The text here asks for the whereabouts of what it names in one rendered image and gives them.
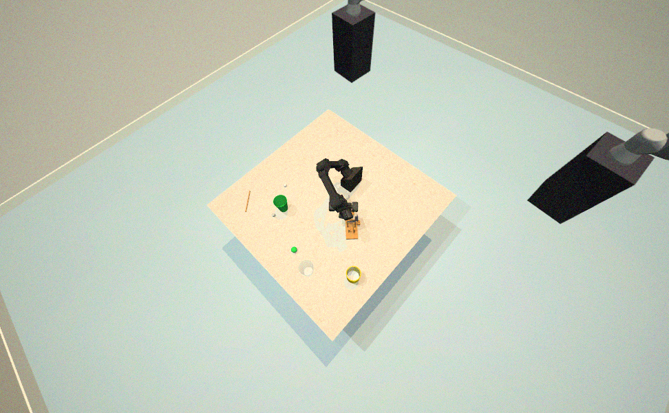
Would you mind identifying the green cup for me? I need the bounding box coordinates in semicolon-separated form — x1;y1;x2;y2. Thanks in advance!
273;195;288;212

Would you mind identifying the yellow cup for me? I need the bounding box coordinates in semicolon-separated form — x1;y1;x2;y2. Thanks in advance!
346;266;361;284

